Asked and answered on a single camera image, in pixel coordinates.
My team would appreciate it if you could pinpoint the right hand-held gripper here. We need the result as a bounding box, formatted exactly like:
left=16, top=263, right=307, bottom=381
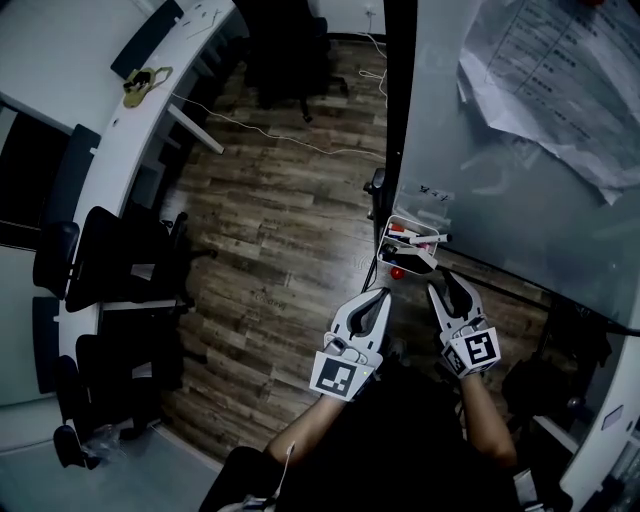
left=426, top=270, right=502, bottom=381

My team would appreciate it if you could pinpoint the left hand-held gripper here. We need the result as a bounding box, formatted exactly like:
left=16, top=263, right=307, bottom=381
left=309, top=287, right=393, bottom=404

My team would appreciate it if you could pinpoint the white block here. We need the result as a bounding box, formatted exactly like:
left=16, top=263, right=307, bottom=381
left=394, top=248, right=439, bottom=275

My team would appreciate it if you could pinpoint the white box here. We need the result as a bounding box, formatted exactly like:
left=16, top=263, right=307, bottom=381
left=375, top=214, right=450, bottom=276

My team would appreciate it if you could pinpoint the person's right forearm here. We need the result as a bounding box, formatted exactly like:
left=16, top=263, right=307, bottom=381
left=459, top=374, right=519, bottom=469

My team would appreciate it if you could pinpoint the person's left forearm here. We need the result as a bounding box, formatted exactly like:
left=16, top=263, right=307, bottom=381
left=264, top=394, right=346, bottom=466

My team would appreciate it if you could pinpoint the black framed whiteboard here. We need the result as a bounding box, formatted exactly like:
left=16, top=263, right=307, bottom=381
left=363, top=0, right=640, bottom=337

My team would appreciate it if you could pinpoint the person's shoe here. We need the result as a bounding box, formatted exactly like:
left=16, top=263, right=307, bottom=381
left=387, top=338, right=412, bottom=367

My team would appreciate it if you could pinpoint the black bag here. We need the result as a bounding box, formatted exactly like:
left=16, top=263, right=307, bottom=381
left=499, top=357, right=591, bottom=436

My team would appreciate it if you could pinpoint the person's dark clothing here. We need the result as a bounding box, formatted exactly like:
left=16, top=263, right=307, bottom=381
left=199, top=357, right=526, bottom=512

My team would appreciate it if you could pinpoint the white side desk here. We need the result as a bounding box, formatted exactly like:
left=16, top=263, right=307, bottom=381
left=532, top=332, right=640, bottom=512

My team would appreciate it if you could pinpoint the crumpled white paper sheet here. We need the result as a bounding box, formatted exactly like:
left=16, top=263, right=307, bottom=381
left=457, top=0, right=640, bottom=206

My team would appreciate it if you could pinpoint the black mesh office chair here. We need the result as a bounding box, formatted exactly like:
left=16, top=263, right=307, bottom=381
left=52, top=332, right=209, bottom=441
left=244, top=0, right=349, bottom=124
left=32, top=205, right=219, bottom=314
left=52, top=424, right=101, bottom=471

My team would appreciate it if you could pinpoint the clear plastic bag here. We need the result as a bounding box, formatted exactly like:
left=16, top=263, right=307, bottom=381
left=82, top=424, right=121, bottom=459

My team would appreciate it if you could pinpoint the curved white desk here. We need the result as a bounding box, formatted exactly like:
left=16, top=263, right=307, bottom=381
left=52, top=0, right=251, bottom=451

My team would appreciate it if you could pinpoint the yellow cloth bag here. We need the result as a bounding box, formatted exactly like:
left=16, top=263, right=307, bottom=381
left=122, top=66, right=174, bottom=109

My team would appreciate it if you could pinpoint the small white sheet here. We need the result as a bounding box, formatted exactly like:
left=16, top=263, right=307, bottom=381
left=182, top=2, right=225, bottom=39

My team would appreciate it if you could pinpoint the dark window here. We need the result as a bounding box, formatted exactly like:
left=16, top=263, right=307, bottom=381
left=0, top=92, right=71, bottom=246

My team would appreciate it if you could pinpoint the thin white body cable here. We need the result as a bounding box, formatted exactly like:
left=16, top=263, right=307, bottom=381
left=269, top=442, right=297, bottom=504

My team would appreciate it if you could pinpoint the long white floor cable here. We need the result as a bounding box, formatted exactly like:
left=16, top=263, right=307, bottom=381
left=169, top=92, right=389, bottom=159

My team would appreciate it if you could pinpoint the white wall socket cable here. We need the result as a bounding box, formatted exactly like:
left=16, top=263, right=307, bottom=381
left=357, top=9, right=390, bottom=109

